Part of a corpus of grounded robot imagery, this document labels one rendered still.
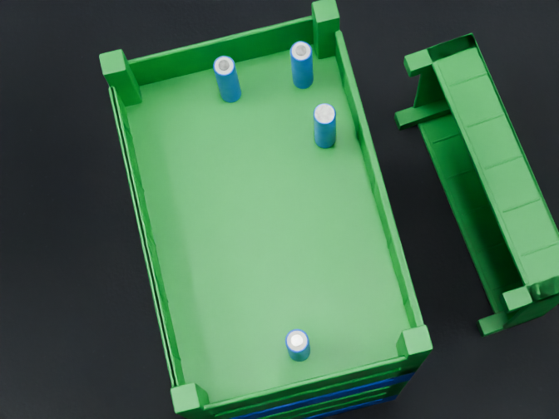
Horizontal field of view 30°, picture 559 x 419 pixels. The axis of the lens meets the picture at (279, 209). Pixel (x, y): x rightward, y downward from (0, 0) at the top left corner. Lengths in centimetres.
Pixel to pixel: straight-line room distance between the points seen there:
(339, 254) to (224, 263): 10
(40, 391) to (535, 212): 63
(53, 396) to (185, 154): 49
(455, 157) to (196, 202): 51
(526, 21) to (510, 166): 33
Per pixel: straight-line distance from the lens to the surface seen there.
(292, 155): 91
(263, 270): 88
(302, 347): 81
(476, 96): 115
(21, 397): 133
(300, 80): 91
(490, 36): 140
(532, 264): 111
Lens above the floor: 127
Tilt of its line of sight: 75 degrees down
